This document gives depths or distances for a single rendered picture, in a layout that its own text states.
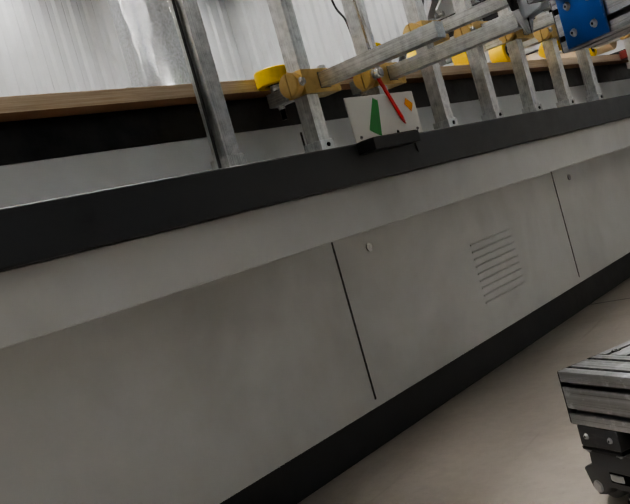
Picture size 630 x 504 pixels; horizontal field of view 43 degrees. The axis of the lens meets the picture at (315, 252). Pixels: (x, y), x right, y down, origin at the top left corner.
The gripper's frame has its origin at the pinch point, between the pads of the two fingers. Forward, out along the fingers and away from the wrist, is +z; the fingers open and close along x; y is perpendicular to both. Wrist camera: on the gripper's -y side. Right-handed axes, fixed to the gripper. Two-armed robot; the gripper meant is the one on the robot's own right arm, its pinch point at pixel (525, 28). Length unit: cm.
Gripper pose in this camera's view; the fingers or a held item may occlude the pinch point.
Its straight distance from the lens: 172.3
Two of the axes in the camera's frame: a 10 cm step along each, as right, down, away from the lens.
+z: 2.7, 9.6, 0.4
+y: 7.3, -1.8, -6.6
